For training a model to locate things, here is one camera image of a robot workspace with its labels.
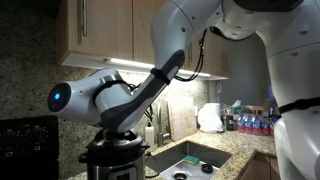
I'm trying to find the stainless steel electric cooker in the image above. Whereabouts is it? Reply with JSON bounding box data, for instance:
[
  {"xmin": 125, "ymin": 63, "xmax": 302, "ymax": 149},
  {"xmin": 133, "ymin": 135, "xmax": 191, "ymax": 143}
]
[{"xmin": 78, "ymin": 143, "xmax": 151, "ymax": 180}]

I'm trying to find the wooden cutting board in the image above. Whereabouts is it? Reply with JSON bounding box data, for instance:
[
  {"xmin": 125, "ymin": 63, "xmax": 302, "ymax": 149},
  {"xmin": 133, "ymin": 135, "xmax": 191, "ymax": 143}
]
[{"xmin": 166, "ymin": 95, "xmax": 199, "ymax": 142}]

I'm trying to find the under-cabinet light strip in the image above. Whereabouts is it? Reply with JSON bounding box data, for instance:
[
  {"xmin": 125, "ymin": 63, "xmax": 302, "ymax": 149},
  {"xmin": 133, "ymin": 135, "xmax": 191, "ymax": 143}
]
[{"xmin": 102, "ymin": 57, "xmax": 212, "ymax": 79}]

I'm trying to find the steel sink faucet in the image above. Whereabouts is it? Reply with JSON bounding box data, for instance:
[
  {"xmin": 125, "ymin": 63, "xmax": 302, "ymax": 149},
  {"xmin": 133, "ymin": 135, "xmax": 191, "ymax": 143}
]
[{"xmin": 156, "ymin": 102, "xmax": 172, "ymax": 148}]

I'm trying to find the white soap dispenser bottle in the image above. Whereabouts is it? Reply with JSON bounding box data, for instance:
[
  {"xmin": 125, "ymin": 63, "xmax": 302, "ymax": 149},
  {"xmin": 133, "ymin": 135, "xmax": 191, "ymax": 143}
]
[{"xmin": 144, "ymin": 121, "xmax": 156, "ymax": 148}]

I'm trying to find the white plastic bag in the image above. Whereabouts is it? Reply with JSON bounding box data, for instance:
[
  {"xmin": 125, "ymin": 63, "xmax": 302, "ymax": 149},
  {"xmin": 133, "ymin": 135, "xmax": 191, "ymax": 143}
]
[{"xmin": 197, "ymin": 102, "xmax": 225, "ymax": 134}]

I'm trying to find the steel kitchen sink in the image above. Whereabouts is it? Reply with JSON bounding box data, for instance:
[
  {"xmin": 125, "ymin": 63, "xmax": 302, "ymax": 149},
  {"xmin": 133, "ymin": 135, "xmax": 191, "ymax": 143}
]
[{"xmin": 145, "ymin": 140, "xmax": 234, "ymax": 180}]

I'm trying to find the black jar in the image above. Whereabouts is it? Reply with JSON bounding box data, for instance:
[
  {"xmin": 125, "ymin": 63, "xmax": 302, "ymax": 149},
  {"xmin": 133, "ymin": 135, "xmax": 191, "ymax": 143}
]
[{"xmin": 222, "ymin": 113, "xmax": 235, "ymax": 132}]

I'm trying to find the green and yellow sponge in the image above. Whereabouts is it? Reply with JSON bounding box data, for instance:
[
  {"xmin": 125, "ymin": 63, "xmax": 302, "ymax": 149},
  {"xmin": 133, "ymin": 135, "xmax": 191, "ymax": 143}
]
[{"xmin": 183, "ymin": 154, "xmax": 201, "ymax": 166}]

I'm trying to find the water bottle blue orange label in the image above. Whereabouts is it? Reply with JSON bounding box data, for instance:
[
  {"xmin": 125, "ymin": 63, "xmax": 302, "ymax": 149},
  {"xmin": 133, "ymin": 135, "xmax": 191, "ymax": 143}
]
[
  {"xmin": 252, "ymin": 114, "xmax": 262, "ymax": 136},
  {"xmin": 244, "ymin": 114, "xmax": 254, "ymax": 135},
  {"xmin": 269, "ymin": 115, "xmax": 280, "ymax": 137},
  {"xmin": 260, "ymin": 115, "xmax": 271, "ymax": 137},
  {"xmin": 236, "ymin": 114, "xmax": 245, "ymax": 134}
]

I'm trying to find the black sink stopper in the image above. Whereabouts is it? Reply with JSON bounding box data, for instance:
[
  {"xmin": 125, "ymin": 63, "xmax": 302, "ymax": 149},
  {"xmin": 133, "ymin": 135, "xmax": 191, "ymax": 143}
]
[{"xmin": 200, "ymin": 162, "xmax": 215, "ymax": 175}]

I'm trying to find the steel cabinet door handle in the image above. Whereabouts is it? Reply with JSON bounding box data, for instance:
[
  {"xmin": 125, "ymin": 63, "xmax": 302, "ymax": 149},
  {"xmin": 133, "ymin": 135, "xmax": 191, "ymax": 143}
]
[{"xmin": 187, "ymin": 41, "xmax": 194, "ymax": 68}]

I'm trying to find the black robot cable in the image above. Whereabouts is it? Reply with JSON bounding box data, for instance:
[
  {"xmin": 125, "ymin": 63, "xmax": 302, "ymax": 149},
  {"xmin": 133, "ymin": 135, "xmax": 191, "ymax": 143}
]
[{"xmin": 173, "ymin": 28, "xmax": 210, "ymax": 83}]

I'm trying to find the black cooker power cord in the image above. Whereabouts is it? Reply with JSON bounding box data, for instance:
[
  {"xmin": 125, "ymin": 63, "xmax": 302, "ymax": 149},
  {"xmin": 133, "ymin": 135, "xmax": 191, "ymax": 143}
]
[{"xmin": 144, "ymin": 151, "xmax": 162, "ymax": 180}]

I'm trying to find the wooden wall cabinet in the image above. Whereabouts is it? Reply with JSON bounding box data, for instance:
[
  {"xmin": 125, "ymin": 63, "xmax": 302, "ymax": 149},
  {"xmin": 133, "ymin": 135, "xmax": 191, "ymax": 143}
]
[{"xmin": 55, "ymin": 0, "xmax": 232, "ymax": 81}]

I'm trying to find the long steel cabinet handle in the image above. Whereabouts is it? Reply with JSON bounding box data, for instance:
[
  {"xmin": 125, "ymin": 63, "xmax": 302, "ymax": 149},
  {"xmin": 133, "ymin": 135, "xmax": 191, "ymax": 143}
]
[{"xmin": 80, "ymin": 0, "xmax": 89, "ymax": 37}]

